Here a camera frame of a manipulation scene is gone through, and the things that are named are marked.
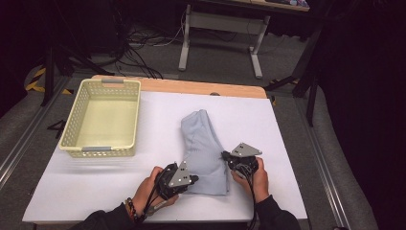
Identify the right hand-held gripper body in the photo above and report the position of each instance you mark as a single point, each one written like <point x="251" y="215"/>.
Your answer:
<point x="245" y="151"/>

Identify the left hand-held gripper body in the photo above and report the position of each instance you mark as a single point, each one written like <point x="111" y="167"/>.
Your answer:
<point x="178" y="177"/>

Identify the light blue knit garment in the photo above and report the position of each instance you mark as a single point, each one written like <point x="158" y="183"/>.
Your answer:
<point x="202" y="150"/>

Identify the cream perforated plastic basket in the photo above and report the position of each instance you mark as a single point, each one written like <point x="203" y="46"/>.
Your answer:
<point x="105" y="124"/>

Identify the person's right hand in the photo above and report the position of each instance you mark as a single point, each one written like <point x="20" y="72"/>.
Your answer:
<point x="261" y="185"/>

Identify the person's left hand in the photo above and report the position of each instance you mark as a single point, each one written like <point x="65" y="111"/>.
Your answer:
<point x="143" y="195"/>

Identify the black metal stand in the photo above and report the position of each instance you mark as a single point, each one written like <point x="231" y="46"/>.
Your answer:
<point x="311" y="92"/>
<point x="49" y="73"/>

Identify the white-legged wooden desk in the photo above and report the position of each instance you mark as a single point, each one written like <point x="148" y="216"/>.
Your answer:
<point x="223" y="24"/>

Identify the dark curtain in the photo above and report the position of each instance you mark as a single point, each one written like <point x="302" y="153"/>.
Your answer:
<point x="367" y="96"/>

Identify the colourful item on desk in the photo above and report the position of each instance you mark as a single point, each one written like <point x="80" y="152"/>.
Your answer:
<point x="298" y="3"/>

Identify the yellow and black floor tape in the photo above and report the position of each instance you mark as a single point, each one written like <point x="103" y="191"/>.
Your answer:
<point x="33" y="83"/>

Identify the aluminium floor rail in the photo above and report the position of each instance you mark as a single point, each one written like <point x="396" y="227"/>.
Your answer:
<point x="325" y="166"/>
<point x="28" y="134"/>

